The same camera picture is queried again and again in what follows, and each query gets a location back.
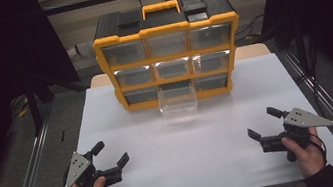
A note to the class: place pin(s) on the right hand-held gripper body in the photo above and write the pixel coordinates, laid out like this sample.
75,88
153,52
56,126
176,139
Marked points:
298,126

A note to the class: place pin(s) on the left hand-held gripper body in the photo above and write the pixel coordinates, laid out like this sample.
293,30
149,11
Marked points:
78,166

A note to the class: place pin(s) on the person's right hand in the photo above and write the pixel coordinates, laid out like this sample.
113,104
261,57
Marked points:
306,154

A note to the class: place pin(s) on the transparent plastic drawer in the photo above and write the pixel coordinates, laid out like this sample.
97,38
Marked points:
178,103

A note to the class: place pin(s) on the set of clear drawers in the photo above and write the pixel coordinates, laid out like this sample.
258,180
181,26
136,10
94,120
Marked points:
127,52

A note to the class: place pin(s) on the yellow and black storage cabinet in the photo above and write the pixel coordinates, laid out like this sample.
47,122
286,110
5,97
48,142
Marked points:
163,23

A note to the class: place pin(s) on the black stand post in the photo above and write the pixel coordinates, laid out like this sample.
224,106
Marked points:
34,111
304,48

